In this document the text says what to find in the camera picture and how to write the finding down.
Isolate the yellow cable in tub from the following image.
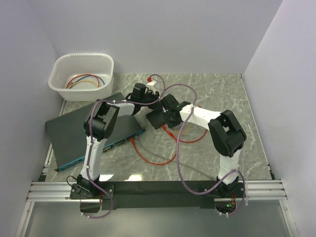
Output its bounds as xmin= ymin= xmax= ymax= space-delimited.
xmin=65 ymin=80 xmax=99 ymax=89

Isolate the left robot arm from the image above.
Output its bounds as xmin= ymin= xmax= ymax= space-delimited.
xmin=76 ymin=80 xmax=159 ymax=198

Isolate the red cable in tub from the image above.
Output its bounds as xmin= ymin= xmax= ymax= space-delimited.
xmin=66 ymin=74 xmax=101 ymax=87

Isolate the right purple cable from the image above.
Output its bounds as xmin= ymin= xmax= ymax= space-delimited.
xmin=159 ymin=83 xmax=246 ymax=218

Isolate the small black switch box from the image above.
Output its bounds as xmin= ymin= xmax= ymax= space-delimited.
xmin=146 ymin=109 xmax=169 ymax=130

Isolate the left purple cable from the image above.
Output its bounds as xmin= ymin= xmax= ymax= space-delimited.
xmin=83 ymin=74 xmax=166 ymax=220

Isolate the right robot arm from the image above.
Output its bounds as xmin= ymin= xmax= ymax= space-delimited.
xmin=160 ymin=95 xmax=247 ymax=197

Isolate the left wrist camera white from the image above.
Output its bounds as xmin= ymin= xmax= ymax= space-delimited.
xmin=146 ymin=77 xmax=159 ymax=94

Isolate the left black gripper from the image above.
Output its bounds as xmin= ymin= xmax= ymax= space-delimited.
xmin=141 ymin=91 xmax=164 ymax=111

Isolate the aluminium rail right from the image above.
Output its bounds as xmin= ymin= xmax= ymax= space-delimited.
xmin=245 ymin=180 xmax=287 ymax=200

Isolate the white plastic tub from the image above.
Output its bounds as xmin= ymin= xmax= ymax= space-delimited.
xmin=48 ymin=53 xmax=114 ymax=101

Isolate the blue cable in tub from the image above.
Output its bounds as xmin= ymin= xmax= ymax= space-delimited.
xmin=70 ymin=75 xmax=103 ymax=86

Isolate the large black network switch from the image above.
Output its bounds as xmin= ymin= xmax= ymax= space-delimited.
xmin=45 ymin=104 xmax=145 ymax=172

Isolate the purple cable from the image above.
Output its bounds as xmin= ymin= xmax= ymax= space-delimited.
xmin=159 ymin=83 xmax=246 ymax=218
xmin=83 ymin=74 xmax=166 ymax=220

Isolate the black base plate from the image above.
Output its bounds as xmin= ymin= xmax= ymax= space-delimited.
xmin=70 ymin=181 xmax=244 ymax=210

